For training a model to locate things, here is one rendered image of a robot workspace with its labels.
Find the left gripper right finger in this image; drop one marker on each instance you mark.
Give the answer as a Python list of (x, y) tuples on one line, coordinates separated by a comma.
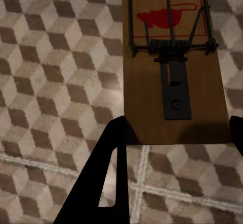
[(236, 127)]

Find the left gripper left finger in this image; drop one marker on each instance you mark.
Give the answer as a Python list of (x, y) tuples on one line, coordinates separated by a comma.
[(81, 206)]

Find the mousetrap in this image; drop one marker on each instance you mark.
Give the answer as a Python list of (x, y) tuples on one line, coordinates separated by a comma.
[(173, 89)]

